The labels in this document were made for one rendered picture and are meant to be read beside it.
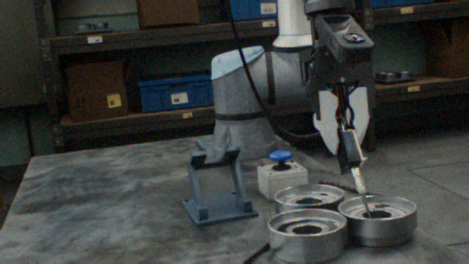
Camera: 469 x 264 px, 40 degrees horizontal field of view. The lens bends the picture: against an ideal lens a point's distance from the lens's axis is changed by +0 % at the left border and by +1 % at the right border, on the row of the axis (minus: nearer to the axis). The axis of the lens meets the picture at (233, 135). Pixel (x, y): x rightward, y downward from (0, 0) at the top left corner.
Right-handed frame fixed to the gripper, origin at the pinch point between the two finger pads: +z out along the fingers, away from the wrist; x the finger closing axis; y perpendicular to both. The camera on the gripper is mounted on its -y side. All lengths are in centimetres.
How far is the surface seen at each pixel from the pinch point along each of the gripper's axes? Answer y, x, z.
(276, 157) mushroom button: 20.8, 5.0, 2.5
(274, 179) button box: 19.3, 6.0, 6.0
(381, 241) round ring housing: -5.7, -1.6, 12.8
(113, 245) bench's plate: 10.1, 33.2, 11.8
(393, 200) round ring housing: 1.2, -6.8, 8.8
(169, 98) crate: 353, -7, -16
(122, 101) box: 351, 24, -17
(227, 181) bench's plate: 35.2, 11.3, 7.5
